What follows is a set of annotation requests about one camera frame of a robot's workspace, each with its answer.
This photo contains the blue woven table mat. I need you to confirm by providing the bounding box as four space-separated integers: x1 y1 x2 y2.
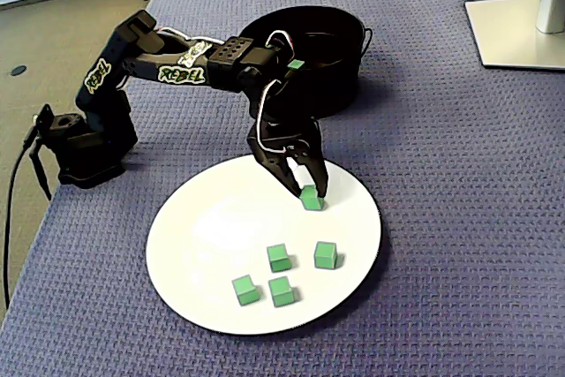
0 0 565 377

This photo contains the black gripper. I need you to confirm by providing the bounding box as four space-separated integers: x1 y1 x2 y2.
239 71 329 199

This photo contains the black metal bucket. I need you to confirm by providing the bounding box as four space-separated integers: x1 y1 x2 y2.
237 4 374 122

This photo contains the white gripper servo wire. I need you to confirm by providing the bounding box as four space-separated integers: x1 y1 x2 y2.
255 31 296 154

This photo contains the thick black cable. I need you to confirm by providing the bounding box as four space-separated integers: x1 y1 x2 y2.
2 127 39 312

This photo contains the white monitor stand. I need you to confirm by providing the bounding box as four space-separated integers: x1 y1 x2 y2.
463 0 565 72

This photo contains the short black cable loop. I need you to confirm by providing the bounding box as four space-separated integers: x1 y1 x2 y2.
29 147 53 200

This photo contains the white round plate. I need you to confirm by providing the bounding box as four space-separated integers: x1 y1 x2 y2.
145 150 383 336

